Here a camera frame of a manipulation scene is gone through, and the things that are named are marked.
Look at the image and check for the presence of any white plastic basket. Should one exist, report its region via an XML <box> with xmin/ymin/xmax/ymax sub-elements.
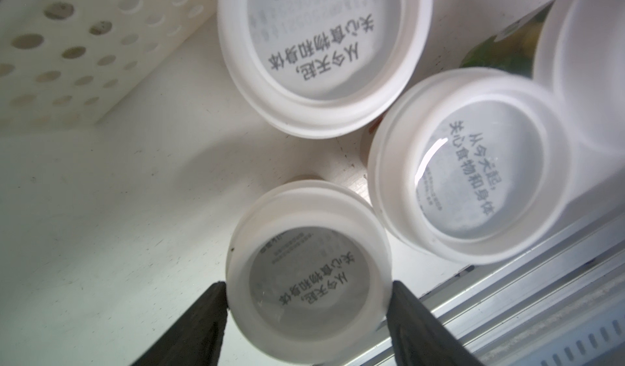
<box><xmin>1</xmin><ymin>0</ymin><xmax>216</xmax><ymax>136</ymax></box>

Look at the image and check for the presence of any aluminium rail frame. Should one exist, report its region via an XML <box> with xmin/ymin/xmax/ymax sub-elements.
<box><xmin>341</xmin><ymin>204</ymin><xmax>625</xmax><ymax>366</ymax></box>

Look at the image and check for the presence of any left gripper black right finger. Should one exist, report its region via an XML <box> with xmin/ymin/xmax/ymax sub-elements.
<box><xmin>387</xmin><ymin>281</ymin><xmax>482</xmax><ymax>366</ymax></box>

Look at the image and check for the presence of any yogurt cup row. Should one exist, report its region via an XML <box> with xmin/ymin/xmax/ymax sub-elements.
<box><xmin>217</xmin><ymin>0</ymin><xmax>434</xmax><ymax>139</ymax></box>
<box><xmin>226</xmin><ymin>180</ymin><xmax>392</xmax><ymax>364</ymax></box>
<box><xmin>368</xmin><ymin>68</ymin><xmax>576</xmax><ymax>265</ymax></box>
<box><xmin>533</xmin><ymin>0</ymin><xmax>624</xmax><ymax>152</ymax></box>

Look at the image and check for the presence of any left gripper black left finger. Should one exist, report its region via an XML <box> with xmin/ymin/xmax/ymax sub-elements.
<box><xmin>134</xmin><ymin>281</ymin><xmax>228</xmax><ymax>366</ymax></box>

